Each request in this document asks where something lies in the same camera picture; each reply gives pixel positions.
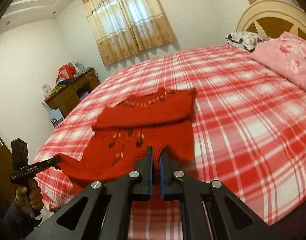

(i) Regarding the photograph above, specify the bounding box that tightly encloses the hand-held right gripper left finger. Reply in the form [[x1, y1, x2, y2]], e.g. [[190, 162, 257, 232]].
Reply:
[[26, 146, 153, 240]]

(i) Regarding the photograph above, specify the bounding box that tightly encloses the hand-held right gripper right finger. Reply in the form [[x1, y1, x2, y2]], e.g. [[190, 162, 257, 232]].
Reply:
[[160, 152, 278, 240]]

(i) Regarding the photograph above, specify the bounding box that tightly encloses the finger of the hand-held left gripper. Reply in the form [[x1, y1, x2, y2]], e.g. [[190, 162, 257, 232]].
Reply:
[[44, 156, 61, 168]]

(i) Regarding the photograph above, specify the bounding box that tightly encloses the red knit sweater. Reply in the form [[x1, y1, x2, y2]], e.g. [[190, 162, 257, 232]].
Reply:
[[54, 88, 197, 198]]

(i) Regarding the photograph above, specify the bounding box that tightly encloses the person's left forearm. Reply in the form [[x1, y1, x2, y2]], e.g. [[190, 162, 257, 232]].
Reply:
[[0, 200, 31, 240]]

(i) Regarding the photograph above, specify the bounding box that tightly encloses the person's left hand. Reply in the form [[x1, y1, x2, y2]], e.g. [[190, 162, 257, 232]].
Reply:
[[14, 179, 44, 214]]

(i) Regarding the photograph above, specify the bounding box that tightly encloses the brown wooden door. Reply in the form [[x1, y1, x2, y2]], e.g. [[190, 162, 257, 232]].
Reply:
[[0, 125, 17, 200]]

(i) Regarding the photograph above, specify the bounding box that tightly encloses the white paper bag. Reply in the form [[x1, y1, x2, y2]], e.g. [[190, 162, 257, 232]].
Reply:
[[42, 102, 65, 129]]

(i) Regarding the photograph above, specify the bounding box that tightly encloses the brown wooden desk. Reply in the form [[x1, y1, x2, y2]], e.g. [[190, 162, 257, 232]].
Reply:
[[44, 67, 100, 118]]

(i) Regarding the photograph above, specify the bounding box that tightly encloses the green cloth pile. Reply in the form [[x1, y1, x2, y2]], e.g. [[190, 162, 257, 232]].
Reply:
[[51, 85, 66, 96]]

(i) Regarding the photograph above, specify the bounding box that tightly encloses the red gift box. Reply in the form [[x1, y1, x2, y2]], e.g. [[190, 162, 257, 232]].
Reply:
[[58, 64, 76, 79]]

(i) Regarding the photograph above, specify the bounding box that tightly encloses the pale blue bag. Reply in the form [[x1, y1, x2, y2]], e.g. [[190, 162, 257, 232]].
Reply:
[[74, 62, 85, 77]]

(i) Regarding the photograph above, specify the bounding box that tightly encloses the bed with red plaid sheet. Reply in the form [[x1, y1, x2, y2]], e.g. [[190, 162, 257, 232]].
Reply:
[[33, 44, 306, 240]]

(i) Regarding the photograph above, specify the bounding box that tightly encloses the grey patterned pillow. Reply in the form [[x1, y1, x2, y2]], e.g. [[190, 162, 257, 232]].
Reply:
[[225, 31, 270, 52]]

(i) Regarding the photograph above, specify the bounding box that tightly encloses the pink floral quilt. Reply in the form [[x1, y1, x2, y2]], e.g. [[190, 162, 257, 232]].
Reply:
[[250, 32, 306, 92]]

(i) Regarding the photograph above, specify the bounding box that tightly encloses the cream wooden headboard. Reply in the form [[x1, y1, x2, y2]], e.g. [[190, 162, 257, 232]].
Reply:
[[236, 0, 306, 43]]

